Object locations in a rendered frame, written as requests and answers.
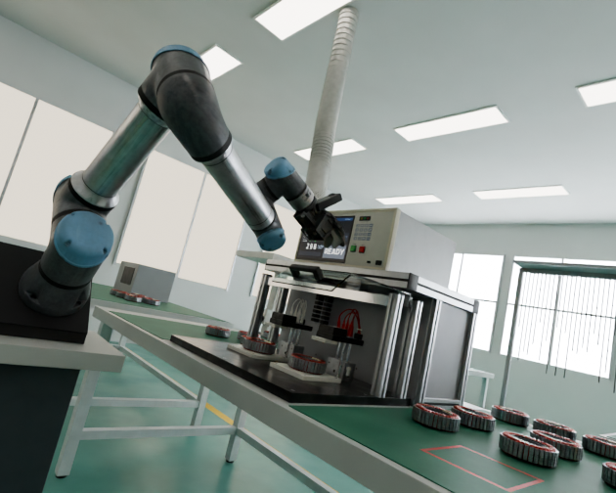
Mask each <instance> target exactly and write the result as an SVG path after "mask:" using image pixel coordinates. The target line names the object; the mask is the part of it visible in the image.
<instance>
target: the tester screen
mask: <svg viewBox="0 0 616 493"><path fill-rule="evenodd" d="M336 219H337V220H338V222H339V223H340V224H341V225H342V227H343V230H344V233H349V234H350V230H351V225H352V220H353V218H336ZM306 244H317V248H316V249H305V248H306ZM324 248H325V247H324V241H312V240H311V241H309V240H308V239H307V237H306V236H305V235H304V234H303V235H302V239H301V243H300V247H299V250H302V251H316V252H320V253H321V256H312V255H299V252H298V255H297V257H304V258H316V259H327V260H339V261H344V258H343V259H335V258H323V253H324Z"/></svg>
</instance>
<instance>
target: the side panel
mask: <svg viewBox="0 0 616 493"><path fill-rule="evenodd" d="M477 317H478V314H475V313H471V312H468V311H465V310H462V309H460V308H458V307H455V306H452V305H450V304H447V303H444V302H442V301H441V300H438V299H434V301H433V306H432V312H431V318H430V323H429V329H428V334H427V340H426V345H425V350H424V356H423V361H422V367H421V372H420V378H419V383H418V394H417V399H416V400H414V399H411V403H410V406H412V407H413V406H414V404H417V403H422V404H428V405H431V406H435V407H438V409H439V408H442V409H451V408H452V406H455V405H459V406H463V401H464V396H465V390H466V384H467V378H468V371H469V365H470V359H471V353H472V347H473V341H474V335H475V329H476V323H477Z"/></svg>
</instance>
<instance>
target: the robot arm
mask: <svg viewBox="0 0 616 493"><path fill-rule="evenodd" d="M137 94H138V98H139V102H138V103H137V104H136V106H135V107H134V108H133V110H132V111H131V112H130V114H128V115H127V116H126V118H125V119H124V120H123V122H122V123H121V124H120V125H119V127H118V128H117V129H116V131H115V132H114V133H113V134H112V136H111V137H110V139H109V140H108V141H107V142H106V144H105V145H104V146H103V148H102V149H101V150H100V151H99V153H98V154H97V155H96V157H95V158H94V159H93V161H92V162H91V163H90V164H89V166H88V167H87V168H86V170H79V171H76V172H74V173H73V174H72V175H68V176H66V177H65V178H63V179H62V180H61V181H60V182H59V183H58V185H57V187H56V189H55V191H54V194H53V211H52V221H51V231H50V240H49V244H48V246H47V248H46V250H45V251H44V253H43V255H42V257H41V259H40V260H39V261H38V262H36V263H35V264H33V265H32V266H30V267H29V268H28V269H27V270H26V271H25V272H24V273H23V275H22V277H21V279H20V282H19V294H20V297H21V299H22V301H23V302H24V303H25V304H26V305H27V306H28V307H29V308H31V309H32V310H34V311H36V312H38V313H41V314H44V315H48V316H55V317H60V316H67V315H70V314H73V313H75V312H77V311H78V310H80V309H81V308H82V307H83V306H84V304H85V303H86V301H87V300H88V298H89V295H90V289H91V280H92V279H93V277H94V276H95V274H96V273H97V271H98V269H99V268H100V266H101V265H102V263H103V262H104V260H105V259H106V258H107V257H108V256H109V254H110V251H111V248H112V246H113V242H114V234H113V230H112V228H111V226H110V225H109V224H107V217H108V215H109V214H110V212H111V211H112V210H113V209H114V208H115V206H116V205H117V204H118V202H119V195H118V192H119V191H120V190H121V189H122V187H123V186H124V185H125V184H126V183H127V182H128V180H129V179H130V178H131V177H132V176H133V174H134V173H135V172H136V171H137V170H138V169H139V167H140V166H141V165H142V164H143V163H144V162H145V160H146V159H147V158H148V157H149V156H150V154H151V153H152V152H153V151H154V150H155V148H156V147H157V146H158V145H159V144H160V143H161V141H162V140H163V139H164V138H165V137H166V135H167V134H168V133H169V132H170V131H171V132H172V133H173V134H174V136H175V137H176V138H177V140H178V141H179V142H180V143H181V145H182V146H183V147H184V149H185V150H186V151H187V152H188V154H189V155H190V156H191V158H192V159H193V160H194V161H196V162H199V163H202V164H203V165H204V167H205V168H206V170H207V171H208V172H209V174H210V175H211V176H212V178H213V179H214V180H215V182H216V183H217V184H218V186H219V187H220V188H221V190H222V191H223V192H224V194H225V195H226V196H227V198H228V199H229V201H230V202H231V203H232V205H233V206H234V207H235V209H236V210H237V211H238V213H239V214H240V215H241V217H242V218H243V220H244V221H245V222H246V224H247V225H248V226H249V228H250V229H251V230H252V232H253V233H254V234H255V236H256V239H257V240H256V241H257V242H258V243H259V246H260V248H261V249H263V250H265V251H275V250H277V249H280V248H281V247H283V246H284V244H285V243H286V235H285V230H284V229H283V226H282V224H281V221H280V218H279V216H278V213H277V211H276V209H275V206H274V202H276V201H277V200H279V199H280V198H281V197H284V198H285V199H286V201H287V202H288V203H289V204H290V206H291V207H292V208H293V209H294V210H295V213H294V214H293V217H294V219H295V220H296V221H297V222H298V223H299V225H300V226H301V227H302V228H301V229H300V230H301V232H302V233H303V234H304V235H305V236H306V237H307V239H308V240H309V241H311V240H312V241H324V247H325V248H328V247H330V246H332V248H337V247H338V246H341V247H344V246H345V236H344V230H343V227H342V225H341V224H340V223H339V222H338V220H337V219H336V218H335V217H334V216H333V215H332V214H331V213H330V212H329V211H327V210H325V208H327V207H329V206H332V205H334V204H336V203H338V202H341V201H342V196H341V194H335V193H331V194H329V195H327V196H325V197H323V198H321V199H319V200H317V199H316V197H315V196H314V194H313V192H312V191H311V190H310V188H309V187H308V186H307V184H306V183H305V182H304V180H303V179H302V178H301V176H300V175H299V174H298V172H297V171H296V170H295V168H294V166H292V165H291V164H290V162H289V161H288V160H287V159H286V158H285V157H276V158H274V159H273V160H271V161H270V163H268V164H267V165H266V167H265V168H264V173H265V177H264V178H262V179H261V180H259V181H258V182H257V183H256V182H255V181H254V179H253V178H252V176H251V174H250V173H249V171H248V170H247V168H246V166H245V165H244V163H243V161H242V159H241V158H240V156H239V154H238V153H237V151H236V150H235V148H234V146H233V145H232V142H233V136H232V134H231V132H230V130H229V129H228V127H227V125H226V123H225V120H224V118H223V115H222V113H221V110H220V106H219V103H218V99H217V96H216V93H215V90H214V87H213V84H212V81H211V78H210V72H209V69H208V67H207V65H206V63H205V62H204V60H203V59H202V57H201V56H200V55H199V54H198V53H197V52H196V51H195V50H193V49H191V48H189V47H187V46H184V45H168V46H165V47H162V48H161V49H159V50H158V51H157V52H156V53H155V54H154V57H153V60H152V62H151V72H150V74H149V75H148V76H147V78H146V79H145V80H144V82H143V83H142V84H141V86H140V87H139V88H138V90H137ZM304 231H305V232H306V234H307V235H308V236H309V237H308V236H307V235H306V234H305V233H304Z"/></svg>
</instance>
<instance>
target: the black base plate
mask: <svg viewBox="0 0 616 493"><path fill-rule="evenodd" d="M170 341H171V342H173V343H175V344H177V345H179V346H181V347H183V348H185V349H187V350H189V351H191V352H193V353H195V354H196V355H197V356H199V357H201V358H203V359H205V360H207V361H209V362H211V363H213V364H215V365H217V366H219V367H221V368H223V369H224V370H226V371H228V372H230V373H232V374H234V375H236V376H238V377H240V378H242V379H244V380H246V381H249V382H251V383H252V384H254V385H256V386H258V387H260V388H262V389H264V390H266V391H268V392H270V393H272V394H274V395H276V396H278V397H280V398H282V399H283V400H284V401H286V402H288V403H307V404H342V405H376V406H410V403H411V398H408V397H406V399H403V398H402V399H400V398H397V397H395V396H392V391H389V390H386V393H385V398H382V397H381V398H378V397H375V396H374V395H371V389H372V385H371V384H370V383H368V382H365V381H361V380H358V379H355V378H353V380H352V381H341V383H336V382H323V381H303V380H301V379H298V378H296V377H294V376H292V375H289V374H287V373H285V372H282V371H280V370H278V369H275V368H273V367H271V366H270V362H276V363H285V364H287V362H281V361H272V360H263V359H255V358H250V357H248V356H245V355H243V354H241V353H238V352H237V351H235V350H232V349H230V348H228V347H227V345H228V344H234V345H241V346H242V344H237V343H230V342H224V341H217V340H210V339H202V338H195V337H188V336H175V335H171V338H170Z"/></svg>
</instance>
